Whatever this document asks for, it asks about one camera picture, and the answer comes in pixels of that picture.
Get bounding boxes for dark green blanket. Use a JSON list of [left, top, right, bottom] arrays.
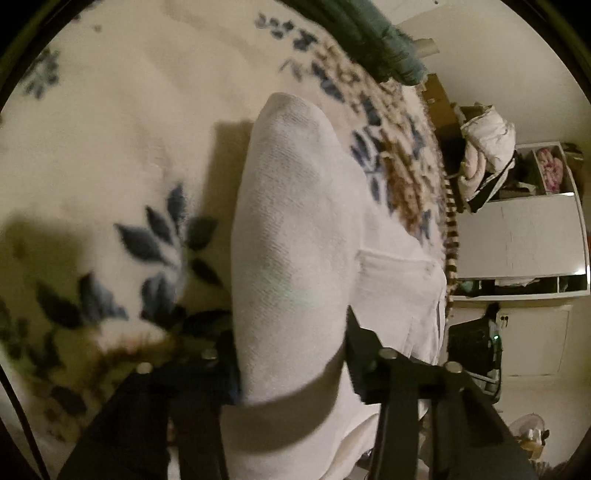
[[281, 0, 428, 88]]

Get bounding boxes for brown cardboard box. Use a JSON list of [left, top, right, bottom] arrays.
[[422, 71, 462, 130]]

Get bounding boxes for white wardrobe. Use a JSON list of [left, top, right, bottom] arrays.
[[455, 141, 591, 305]]

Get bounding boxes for pink garment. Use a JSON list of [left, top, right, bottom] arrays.
[[457, 143, 490, 199]]

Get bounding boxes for white pants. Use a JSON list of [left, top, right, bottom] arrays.
[[221, 92, 448, 480]]

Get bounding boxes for floral bed blanket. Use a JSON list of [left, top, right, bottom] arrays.
[[0, 0, 462, 480]]

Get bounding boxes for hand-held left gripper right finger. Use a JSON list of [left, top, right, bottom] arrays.
[[345, 307, 539, 480]]

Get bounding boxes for white cabinet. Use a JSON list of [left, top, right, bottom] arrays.
[[494, 305, 589, 379]]

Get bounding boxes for black garment with white stripe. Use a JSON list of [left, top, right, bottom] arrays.
[[468, 157, 518, 213]]

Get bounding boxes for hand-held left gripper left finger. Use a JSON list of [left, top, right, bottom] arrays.
[[56, 330, 243, 480]]

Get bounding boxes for pink quilt in wardrobe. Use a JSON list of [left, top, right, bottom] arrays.
[[536, 147, 565, 195]]

